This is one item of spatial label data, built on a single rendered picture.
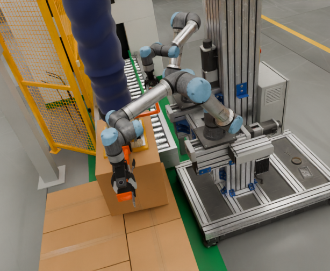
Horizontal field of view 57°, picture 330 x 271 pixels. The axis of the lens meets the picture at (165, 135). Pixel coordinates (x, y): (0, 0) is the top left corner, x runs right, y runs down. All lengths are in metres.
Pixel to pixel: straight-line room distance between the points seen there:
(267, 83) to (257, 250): 1.33
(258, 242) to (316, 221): 0.53
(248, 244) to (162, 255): 0.90
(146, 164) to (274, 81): 1.03
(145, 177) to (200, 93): 0.70
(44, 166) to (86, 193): 1.06
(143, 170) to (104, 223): 0.62
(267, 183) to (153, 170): 1.28
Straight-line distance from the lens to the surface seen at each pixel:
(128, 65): 4.36
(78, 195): 2.57
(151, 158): 1.86
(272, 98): 2.20
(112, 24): 1.67
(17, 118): 3.18
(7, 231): 3.46
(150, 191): 2.00
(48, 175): 3.59
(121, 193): 1.50
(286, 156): 3.11
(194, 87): 1.45
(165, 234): 2.14
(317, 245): 2.79
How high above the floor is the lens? 2.31
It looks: 38 degrees down
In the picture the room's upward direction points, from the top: 11 degrees counter-clockwise
